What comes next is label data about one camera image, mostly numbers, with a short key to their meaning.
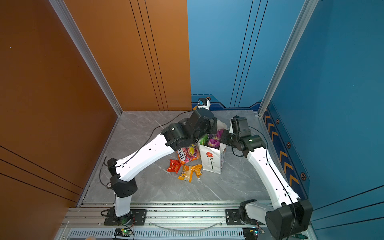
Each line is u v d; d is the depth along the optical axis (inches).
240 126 22.2
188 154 36.1
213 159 29.5
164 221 28.6
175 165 35.1
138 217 28.8
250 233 27.4
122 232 28.0
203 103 22.2
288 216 14.5
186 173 34.0
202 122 18.8
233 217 28.6
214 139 31.4
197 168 35.0
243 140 20.2
